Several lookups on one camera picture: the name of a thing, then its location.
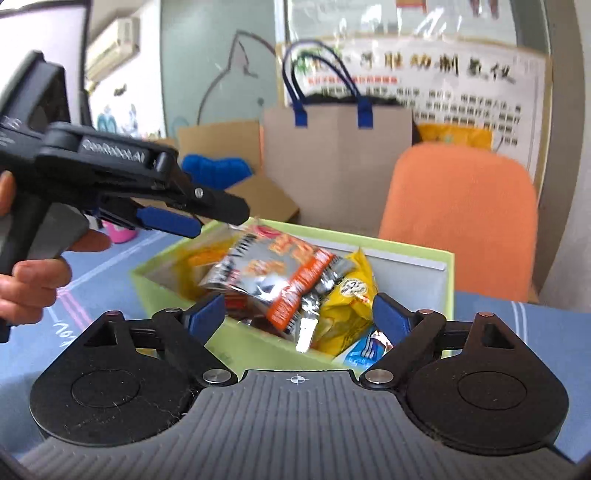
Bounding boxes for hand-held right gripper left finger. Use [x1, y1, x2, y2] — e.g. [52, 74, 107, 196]
[81, 292, 238, 387]

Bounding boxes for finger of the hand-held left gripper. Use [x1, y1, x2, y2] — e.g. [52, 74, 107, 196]
[159, 161, 250, 227]
[95, 198, 202, 239]

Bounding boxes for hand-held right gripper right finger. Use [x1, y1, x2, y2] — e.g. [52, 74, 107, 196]
[360, 292, 515, 389]

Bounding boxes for blue cookie snack packet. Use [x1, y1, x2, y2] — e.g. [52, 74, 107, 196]
[342, 329, 394, 369]

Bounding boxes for large yellow snack packet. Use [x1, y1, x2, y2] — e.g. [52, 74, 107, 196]
[312, 248, 378, 357]

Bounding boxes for light green cardboard box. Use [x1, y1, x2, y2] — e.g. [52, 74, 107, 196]
[130, 217, 456, 376]

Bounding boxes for silver foil snack packet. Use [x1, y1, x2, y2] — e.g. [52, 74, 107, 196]
[198, 225, 348, 352]

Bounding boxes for person's left hand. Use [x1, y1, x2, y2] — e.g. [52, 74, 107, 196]
[0, 171, 112, 325]

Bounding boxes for blue cloth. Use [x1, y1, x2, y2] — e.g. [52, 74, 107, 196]
[181, 154, 256, 191]

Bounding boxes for pink insulated bottle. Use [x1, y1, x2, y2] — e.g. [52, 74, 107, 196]
[100, 220, 138, 244]

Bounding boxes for orange yellow chip packet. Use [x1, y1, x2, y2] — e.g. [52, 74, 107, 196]
[187, 244, 234, 278]

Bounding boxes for open cardboard box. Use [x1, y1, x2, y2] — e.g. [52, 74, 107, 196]
[177, 119, 302, 223]

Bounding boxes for white air conditioner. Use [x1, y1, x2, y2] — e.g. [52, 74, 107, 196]
[85, 17, 140, 82]

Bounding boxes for orange chair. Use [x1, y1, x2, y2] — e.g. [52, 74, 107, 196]
[378, 142, 539, 304]

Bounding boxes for blue striped tablecloth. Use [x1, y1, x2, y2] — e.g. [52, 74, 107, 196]
[0, 225, 591, 468]

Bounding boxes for colourful wall stickers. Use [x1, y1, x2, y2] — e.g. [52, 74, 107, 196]
[96, 102, 145, 140]

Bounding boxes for brown paper bag blue handles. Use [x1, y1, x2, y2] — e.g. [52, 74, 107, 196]
[262, 41, 415, 228]

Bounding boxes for printed wall poster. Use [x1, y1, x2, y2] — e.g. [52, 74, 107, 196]
[276, 41, 553, 182]

